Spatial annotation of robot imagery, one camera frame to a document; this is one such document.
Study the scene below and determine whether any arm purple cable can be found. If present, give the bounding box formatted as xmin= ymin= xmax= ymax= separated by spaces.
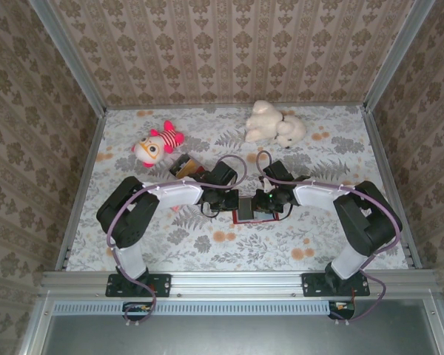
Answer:
xmin=107 ymin=154 xmax=249 ymax=328
xmin=255 ymin=149 xmax=403 ymax=326

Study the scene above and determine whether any thin aluminium rail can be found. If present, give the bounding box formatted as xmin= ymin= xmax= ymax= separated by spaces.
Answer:
xmin=103 ymin=102 xmax=367 ymax=110

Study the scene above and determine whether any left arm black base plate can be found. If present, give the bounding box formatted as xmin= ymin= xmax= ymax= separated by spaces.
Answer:
xmin=105 ymin=273 xmax=171 ymax=298

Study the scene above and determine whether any grey metal panel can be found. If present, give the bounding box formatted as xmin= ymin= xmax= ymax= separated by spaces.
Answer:
xmin=40 ymin=314 xmax=443 ymax=355

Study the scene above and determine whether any pink owl plush toy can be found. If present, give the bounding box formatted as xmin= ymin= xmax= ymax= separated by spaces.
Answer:
xmin=131 ymin=120 xmax=186 ymax=169

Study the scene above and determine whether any grey slotted cable duct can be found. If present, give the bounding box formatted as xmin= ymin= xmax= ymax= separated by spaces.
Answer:
xmin=53 ymin=300 xmax=332 ymax=316

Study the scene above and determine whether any red leather card holder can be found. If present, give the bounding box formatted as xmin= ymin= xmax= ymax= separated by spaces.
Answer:
xmin=232 ymin=195 xmax=280 ymax=226

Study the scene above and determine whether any black VIP card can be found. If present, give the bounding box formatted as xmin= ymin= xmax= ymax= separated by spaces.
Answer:
xmin=238 ymin=197 xmax=254 ymax=220

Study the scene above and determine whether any white plush dog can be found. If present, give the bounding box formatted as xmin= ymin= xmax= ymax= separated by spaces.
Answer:
xmin=243 ymin=99 xmax=307 ymax=149

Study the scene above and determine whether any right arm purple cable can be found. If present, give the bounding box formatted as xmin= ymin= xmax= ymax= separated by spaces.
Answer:
xmin=255 ymin=149 xmax=403 ymax=326

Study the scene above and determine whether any clear plastic box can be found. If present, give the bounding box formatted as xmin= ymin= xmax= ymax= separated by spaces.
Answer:
xmin=169 ymin=153 xmax=208 ymax=182

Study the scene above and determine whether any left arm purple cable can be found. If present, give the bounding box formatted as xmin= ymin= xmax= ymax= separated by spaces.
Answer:
xmin=107 ymin=154 xmax=249 ymax=328

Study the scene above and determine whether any aluminium frame post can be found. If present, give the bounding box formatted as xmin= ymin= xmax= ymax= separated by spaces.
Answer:
xmin=26 ymin=0 xmax=108 ymax=116
xmin=361 ymin=0 xmax=437 ymax=112

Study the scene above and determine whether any thin black camera cable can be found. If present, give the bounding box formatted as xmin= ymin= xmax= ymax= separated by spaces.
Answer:
xmin=201 ymin=201 xmax=218 ymax=220
xmin=277 ymin=201 xmax=295 ymax=221

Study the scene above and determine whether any floral print table sheet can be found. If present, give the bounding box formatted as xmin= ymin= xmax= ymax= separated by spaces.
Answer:
xmin=64 ymin=105 xmax=411 ymax=273

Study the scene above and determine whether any tan card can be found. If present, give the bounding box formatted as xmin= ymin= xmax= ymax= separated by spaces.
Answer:
xmin=177 ymin=160 xmax=200 ymax=178

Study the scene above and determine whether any wide aluminium beam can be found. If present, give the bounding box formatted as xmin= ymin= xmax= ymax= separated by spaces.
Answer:
xmin=40 ymin=269 xmax=443 ymax=299

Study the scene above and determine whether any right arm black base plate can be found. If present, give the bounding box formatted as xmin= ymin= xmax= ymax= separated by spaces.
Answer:
xmin=301 ymin=272 xmax=371 ymax=298

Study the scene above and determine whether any aluminium side rail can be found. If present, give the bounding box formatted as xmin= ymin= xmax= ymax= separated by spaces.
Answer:
xmin=54 ymin=109 xmax=108 ymax=273
xmin=362 ymin=106 xmax=423 ymax=270

